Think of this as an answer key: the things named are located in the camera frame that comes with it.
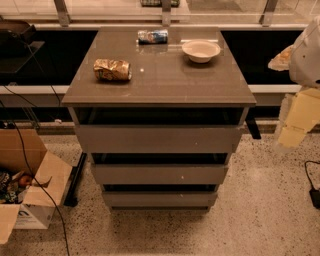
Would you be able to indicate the grey drawer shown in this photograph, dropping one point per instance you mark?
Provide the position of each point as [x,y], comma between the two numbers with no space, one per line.
[159,174]
[178,199]
[108,139]

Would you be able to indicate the open cardboard box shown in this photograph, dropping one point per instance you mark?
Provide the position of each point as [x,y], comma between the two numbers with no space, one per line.
[33,182]

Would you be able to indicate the white bowl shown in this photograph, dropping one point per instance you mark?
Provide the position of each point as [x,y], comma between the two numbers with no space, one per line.
[201,51]

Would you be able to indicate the black power adapter with cable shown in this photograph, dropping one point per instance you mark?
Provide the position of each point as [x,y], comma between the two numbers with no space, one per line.
[314,193]

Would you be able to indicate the black equipment on left ledge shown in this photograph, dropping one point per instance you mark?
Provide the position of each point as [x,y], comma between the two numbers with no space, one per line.
[17,46]

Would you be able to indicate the grey drawer cabinet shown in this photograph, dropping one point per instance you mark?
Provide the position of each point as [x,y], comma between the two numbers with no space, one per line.
[166,89]

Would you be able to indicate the grey top drawer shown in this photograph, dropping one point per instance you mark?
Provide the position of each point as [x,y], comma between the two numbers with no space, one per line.
[108,139]

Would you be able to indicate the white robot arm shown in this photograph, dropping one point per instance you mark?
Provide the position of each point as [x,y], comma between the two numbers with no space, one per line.
[305,57]

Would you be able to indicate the grey bottom drawer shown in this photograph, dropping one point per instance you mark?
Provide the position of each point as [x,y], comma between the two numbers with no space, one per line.
[178,199]

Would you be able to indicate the grey middle drawer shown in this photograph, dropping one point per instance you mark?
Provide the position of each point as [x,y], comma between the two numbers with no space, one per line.
[159,174]

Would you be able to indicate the crushed blue silver can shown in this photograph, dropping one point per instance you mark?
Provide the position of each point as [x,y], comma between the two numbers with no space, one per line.
[152,36]

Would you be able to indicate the crushed gold can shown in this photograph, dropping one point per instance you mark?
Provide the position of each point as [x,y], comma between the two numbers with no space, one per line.
[112,70]

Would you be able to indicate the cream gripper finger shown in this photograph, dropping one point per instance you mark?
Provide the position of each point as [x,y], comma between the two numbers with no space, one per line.
[299,114]
[282,61]

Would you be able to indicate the black table leg bar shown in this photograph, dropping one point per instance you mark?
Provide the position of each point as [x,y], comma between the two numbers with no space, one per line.
[74,180]

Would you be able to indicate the metal window railing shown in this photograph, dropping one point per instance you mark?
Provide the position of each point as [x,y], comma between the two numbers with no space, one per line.
[225,14]

